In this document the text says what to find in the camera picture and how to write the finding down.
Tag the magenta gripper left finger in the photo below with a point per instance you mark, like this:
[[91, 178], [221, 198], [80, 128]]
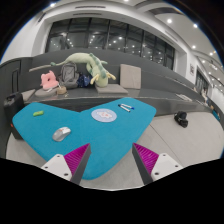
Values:
[[71, 166]]

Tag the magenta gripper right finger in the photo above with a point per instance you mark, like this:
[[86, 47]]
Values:
[[153, 166]]

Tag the grey computer mouse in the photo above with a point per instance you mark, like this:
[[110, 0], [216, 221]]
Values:
[[61, 133]]

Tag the round white mouse pad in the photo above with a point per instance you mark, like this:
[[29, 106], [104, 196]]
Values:
[[104, 115]]

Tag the black bag on floor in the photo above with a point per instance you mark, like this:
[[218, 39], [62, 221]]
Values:
[[180, 118]]

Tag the white marker black cap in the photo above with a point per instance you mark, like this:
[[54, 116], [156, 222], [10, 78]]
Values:
[[124, 108]]

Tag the white marker blue cap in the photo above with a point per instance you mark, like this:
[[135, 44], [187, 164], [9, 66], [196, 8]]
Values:
[[127, 106]]

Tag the small beige pouch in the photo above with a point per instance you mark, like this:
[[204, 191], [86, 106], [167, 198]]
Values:
[[61, 90]]

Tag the round grey seat cushion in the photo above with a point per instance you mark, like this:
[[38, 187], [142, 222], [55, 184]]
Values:
[[45, 93]]

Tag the grey flat seat cushion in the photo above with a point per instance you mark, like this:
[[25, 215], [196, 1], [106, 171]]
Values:
[[111, 89]]

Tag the dark blue bag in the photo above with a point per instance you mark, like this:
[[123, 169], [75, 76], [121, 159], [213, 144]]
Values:
[[84, 80]]

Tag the grey backpack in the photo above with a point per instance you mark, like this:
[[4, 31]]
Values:
[[69, 76]]

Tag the pink plush pillow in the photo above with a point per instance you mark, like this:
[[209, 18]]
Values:
[[48, 80]]

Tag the grey sofa bench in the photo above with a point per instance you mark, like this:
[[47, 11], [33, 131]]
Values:
[[162, 88]]

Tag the green dragon plush toy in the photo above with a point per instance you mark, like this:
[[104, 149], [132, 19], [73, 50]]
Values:
[[94, 66]]

